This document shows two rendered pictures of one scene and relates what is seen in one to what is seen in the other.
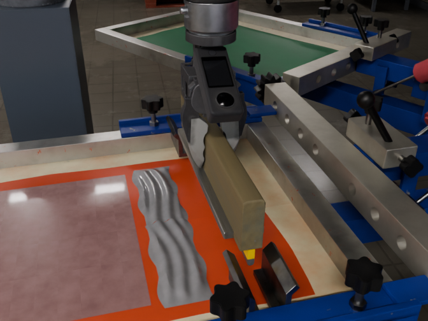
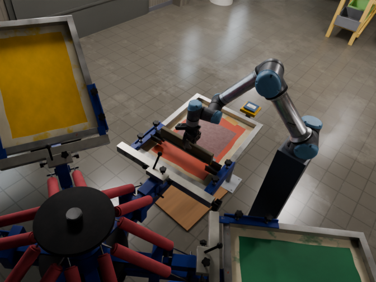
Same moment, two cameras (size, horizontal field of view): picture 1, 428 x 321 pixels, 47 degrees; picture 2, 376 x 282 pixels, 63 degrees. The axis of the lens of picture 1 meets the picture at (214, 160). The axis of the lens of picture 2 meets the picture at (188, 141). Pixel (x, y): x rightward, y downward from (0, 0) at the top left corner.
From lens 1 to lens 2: 2.12 m
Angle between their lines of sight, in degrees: 94
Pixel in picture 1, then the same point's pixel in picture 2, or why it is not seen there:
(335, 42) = not seen: outside the picture
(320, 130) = (176, 177)
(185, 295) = not seen: hidden behind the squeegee
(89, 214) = (207, 144)
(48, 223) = (211, 137)
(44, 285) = not seen: hidden behind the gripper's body
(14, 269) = (202, 128)
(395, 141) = (151, 169)
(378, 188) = (149, 160)
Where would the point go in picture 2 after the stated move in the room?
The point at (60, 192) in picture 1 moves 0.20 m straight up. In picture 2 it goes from (220, 145) to (226, 123)
